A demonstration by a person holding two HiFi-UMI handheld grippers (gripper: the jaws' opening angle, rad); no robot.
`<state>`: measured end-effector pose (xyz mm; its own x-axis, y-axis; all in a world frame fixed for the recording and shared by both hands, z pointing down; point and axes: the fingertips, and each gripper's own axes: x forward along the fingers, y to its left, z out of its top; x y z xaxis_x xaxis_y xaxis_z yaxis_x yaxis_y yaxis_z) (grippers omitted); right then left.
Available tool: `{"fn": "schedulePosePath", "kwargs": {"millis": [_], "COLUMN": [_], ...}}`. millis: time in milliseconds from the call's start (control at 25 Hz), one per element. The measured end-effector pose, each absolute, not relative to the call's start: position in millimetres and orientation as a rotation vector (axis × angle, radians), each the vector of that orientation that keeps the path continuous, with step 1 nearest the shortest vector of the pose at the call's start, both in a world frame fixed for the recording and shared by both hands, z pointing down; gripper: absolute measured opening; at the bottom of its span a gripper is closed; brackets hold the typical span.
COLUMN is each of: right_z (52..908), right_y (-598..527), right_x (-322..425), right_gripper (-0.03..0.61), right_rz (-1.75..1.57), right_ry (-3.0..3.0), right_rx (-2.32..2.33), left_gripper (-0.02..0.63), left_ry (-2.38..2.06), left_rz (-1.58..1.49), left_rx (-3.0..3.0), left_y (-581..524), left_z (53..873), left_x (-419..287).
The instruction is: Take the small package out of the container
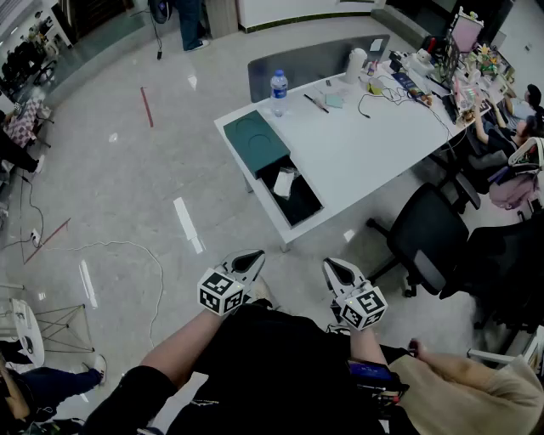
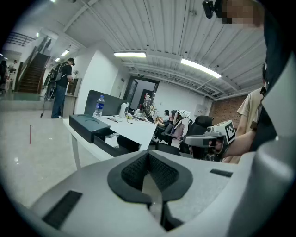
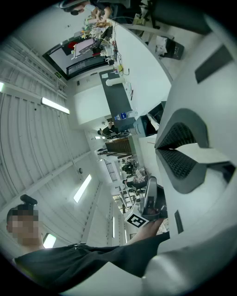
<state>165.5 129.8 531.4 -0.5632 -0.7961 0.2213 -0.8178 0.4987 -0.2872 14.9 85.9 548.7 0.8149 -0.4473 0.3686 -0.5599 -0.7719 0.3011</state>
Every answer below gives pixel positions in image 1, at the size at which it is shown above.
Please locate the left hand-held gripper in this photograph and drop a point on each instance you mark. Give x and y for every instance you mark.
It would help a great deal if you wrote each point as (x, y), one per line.
(221, 293)

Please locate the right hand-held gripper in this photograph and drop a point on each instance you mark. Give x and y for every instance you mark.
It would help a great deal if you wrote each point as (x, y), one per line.
(365, 308)

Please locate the black cardboard box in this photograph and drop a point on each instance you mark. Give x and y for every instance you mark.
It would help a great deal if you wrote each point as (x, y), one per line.
(255, 140)

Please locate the person's right forearm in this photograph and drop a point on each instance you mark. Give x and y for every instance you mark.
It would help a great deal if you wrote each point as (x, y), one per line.
(367, 344)

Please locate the person's left forearm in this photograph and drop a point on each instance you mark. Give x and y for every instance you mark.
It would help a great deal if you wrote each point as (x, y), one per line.
(183, 344)

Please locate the black office chair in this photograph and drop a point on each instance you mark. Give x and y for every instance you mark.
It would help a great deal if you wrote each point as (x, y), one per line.
(501, 272)
(429, 238)

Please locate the black phone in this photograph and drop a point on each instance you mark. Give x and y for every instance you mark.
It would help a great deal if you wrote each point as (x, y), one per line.
(369, 371)

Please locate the person's black clothing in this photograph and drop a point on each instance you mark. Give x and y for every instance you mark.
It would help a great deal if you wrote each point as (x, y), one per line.
(272, 369)

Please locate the black belt device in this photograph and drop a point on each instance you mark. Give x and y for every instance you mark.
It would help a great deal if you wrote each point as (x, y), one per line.
(382, 397)

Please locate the clear water bottle blue label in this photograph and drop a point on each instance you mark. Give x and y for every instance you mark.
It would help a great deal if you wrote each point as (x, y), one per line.
(279, 95)

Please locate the black pen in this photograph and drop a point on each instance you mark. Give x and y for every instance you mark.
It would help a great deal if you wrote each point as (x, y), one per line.
(316, 103)

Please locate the light green notebook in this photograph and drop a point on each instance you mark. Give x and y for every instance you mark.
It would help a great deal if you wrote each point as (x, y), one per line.
(334, 100)

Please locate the red floor tape strip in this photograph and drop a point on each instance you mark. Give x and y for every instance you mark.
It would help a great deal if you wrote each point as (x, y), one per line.
(147, 108)

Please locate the pink backpack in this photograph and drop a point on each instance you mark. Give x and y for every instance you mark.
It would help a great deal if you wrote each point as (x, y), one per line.
(512, 191)

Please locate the black keyboard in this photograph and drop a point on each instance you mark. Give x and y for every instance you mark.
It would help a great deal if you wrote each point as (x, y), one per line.
(449, 109)

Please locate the grey desk partition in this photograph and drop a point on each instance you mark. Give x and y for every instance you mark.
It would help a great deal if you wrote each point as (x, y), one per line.
(306, 63)

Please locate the white thermos jug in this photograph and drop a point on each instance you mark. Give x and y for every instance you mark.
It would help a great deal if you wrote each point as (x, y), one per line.
(354, 66)

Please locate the white power strip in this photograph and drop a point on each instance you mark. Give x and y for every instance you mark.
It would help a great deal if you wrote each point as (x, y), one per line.
(35, 238)

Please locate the white patterned jacket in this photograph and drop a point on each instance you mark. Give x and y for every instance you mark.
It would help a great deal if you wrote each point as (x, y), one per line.
(529, 155)

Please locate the white paper note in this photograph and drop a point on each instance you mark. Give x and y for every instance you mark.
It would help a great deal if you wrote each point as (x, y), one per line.
(376, 45)

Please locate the pink framed board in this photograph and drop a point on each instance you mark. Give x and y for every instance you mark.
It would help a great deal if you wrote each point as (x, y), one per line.
(466, 32)

